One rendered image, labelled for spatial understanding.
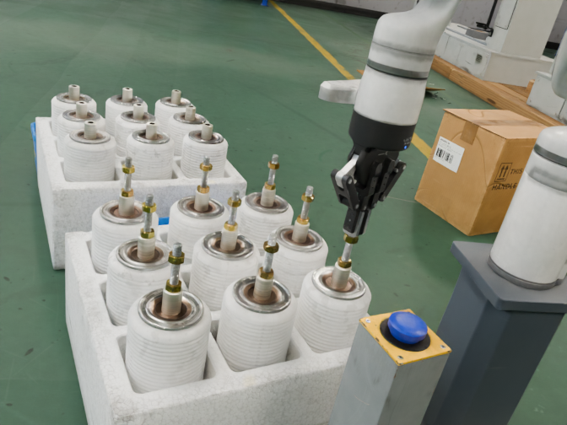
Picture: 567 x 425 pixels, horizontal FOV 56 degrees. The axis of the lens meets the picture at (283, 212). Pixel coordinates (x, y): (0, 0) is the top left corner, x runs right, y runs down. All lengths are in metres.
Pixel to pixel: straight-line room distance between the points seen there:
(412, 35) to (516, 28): 3.26
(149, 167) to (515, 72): 3.13
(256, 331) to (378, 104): 0.30
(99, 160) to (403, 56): 0.66
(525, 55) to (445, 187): 2.36
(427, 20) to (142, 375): 0.50
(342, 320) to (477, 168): 0.95
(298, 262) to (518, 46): 3.23
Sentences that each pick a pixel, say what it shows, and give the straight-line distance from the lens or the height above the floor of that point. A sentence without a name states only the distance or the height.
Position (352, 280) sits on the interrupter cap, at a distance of 0.75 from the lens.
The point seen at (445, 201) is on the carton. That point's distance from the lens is 1.66.
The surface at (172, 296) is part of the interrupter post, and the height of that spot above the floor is 0.28.
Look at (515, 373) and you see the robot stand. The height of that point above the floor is 0.17.
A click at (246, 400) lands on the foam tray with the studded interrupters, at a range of 0.68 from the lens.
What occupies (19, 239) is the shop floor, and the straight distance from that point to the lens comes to 1.26.
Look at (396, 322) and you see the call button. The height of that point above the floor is 0.33.
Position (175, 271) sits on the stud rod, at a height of 0.31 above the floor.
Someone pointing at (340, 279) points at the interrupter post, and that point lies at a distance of 0.73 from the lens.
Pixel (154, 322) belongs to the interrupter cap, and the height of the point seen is 0.25.
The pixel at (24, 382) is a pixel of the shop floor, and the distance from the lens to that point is 0.93.
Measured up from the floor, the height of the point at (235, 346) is 0.20.
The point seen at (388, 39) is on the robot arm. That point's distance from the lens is 0.60.
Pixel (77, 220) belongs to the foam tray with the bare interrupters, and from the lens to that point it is 1.10.
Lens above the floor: 0.65
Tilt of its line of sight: 27 degrees down
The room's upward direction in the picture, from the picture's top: 11 degrees clockwise
